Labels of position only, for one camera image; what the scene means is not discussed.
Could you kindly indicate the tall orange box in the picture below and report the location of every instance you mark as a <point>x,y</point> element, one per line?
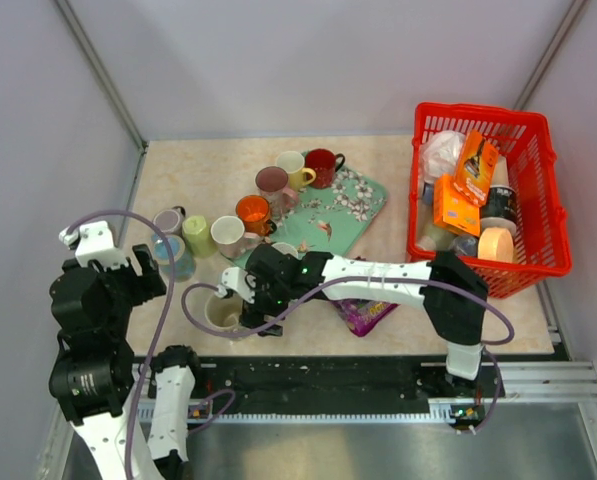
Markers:
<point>475,168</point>

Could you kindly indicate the green floral tray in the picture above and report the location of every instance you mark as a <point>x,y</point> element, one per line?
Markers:
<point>330,219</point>

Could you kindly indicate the light green mug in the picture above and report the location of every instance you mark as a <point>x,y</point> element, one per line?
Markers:
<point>196,233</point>

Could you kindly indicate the cream green mug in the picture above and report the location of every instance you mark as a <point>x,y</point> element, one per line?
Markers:
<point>223,317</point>

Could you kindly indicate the orange mug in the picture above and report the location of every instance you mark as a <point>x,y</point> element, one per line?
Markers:
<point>255,213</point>

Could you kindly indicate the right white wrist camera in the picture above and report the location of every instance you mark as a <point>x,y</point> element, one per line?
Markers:
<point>235,280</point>

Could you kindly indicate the red mug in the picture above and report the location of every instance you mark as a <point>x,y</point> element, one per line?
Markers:
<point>325,164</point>

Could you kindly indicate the yellow mug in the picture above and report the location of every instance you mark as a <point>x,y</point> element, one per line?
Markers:
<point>293,163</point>

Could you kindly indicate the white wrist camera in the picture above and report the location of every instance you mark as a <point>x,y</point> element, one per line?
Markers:
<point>235,280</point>
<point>94,246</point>

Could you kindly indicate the dark teal mug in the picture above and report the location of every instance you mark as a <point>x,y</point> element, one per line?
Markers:
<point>286,249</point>

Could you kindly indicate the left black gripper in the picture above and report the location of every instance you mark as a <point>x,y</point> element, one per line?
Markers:
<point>147,283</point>

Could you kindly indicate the small orange box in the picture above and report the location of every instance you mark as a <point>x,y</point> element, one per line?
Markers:
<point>452,211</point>

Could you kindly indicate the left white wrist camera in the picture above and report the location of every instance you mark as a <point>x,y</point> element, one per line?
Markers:
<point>94,246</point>

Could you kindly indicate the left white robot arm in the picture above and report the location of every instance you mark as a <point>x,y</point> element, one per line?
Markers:
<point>92,377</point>

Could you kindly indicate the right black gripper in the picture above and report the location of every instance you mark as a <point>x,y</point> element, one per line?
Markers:
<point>255,314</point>

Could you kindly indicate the mauve grey mug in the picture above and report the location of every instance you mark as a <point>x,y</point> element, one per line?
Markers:
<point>170,220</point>

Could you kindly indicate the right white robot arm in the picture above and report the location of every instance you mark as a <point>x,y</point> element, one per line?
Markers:
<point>452,295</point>

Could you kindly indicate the tape roll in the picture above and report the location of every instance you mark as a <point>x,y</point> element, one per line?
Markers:
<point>496,244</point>

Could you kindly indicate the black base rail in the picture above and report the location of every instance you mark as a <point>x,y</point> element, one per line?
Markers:
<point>347,385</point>

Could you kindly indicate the white plastic bag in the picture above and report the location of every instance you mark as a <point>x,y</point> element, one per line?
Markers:
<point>440,154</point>

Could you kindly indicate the pink cream mug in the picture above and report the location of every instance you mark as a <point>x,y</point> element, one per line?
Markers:
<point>232,238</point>

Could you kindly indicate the blue teal mug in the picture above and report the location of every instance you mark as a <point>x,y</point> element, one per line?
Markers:
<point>183,267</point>

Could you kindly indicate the pink floral mug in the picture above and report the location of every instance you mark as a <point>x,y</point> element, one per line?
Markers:
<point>273,185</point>

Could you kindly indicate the black label cup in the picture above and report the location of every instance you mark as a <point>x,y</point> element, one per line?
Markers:
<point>500,209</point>

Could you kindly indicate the purple snack bag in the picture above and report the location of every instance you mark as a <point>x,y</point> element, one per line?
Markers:
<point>361,316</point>

